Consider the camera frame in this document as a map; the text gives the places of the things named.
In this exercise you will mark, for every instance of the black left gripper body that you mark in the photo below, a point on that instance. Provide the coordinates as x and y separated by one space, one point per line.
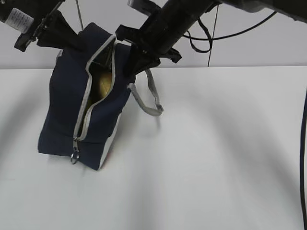
27 17

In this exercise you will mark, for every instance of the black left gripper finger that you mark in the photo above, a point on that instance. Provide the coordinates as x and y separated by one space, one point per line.
55 32

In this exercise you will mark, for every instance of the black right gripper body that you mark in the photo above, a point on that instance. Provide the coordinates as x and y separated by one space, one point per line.
164 26

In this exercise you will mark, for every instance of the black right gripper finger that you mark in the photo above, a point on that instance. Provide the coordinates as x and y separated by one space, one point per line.
139 61

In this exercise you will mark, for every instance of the navy blue lunch bag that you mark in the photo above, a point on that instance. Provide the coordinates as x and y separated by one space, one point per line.
75 76

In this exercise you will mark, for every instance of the brown bread roll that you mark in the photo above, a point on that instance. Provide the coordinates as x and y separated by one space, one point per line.
104 83

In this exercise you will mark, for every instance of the yellow banana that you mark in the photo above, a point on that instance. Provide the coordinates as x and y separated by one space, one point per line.
91 100

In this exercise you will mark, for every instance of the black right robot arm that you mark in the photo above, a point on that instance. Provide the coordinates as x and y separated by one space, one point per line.
295 9

